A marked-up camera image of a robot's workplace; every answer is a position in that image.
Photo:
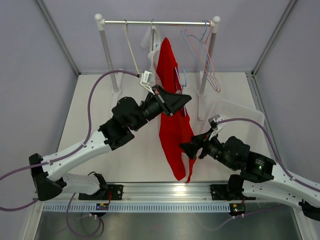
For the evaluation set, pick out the white plastic basket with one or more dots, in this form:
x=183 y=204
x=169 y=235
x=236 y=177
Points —
x=247 y=132

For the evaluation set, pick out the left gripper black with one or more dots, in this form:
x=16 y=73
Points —
x=168 y=103

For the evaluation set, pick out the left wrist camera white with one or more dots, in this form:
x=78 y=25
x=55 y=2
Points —
x=145 y=81

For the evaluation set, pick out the cream wooden hanger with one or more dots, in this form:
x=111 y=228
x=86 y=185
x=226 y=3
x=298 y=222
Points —
x=125 y=28

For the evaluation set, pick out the white slotted cable duct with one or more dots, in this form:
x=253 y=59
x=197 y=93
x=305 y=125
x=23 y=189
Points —
x=118 y=207

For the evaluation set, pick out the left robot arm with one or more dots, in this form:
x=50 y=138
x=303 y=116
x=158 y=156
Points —
x=51 y=173

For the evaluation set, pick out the aluminium rail frame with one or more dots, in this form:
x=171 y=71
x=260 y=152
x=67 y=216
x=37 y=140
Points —
x=138 y=192

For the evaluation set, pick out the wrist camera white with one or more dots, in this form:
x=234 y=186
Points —
x=145 y=81
x=215 y=126

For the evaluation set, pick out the red t shirt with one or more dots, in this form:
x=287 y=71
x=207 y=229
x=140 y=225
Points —
x=176 y=129

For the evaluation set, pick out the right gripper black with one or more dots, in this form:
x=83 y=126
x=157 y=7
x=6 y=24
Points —
x=197 y=141

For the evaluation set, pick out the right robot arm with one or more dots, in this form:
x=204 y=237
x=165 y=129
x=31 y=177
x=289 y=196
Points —
x=259 y=176

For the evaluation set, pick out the silver hanger under white shirt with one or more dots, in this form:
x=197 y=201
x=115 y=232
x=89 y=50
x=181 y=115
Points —
x=152 y=34

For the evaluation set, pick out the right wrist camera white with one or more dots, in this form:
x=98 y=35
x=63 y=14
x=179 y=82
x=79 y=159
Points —
x=215 y=126

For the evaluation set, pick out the white t shirt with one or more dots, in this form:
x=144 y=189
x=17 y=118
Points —
x=152 y=56

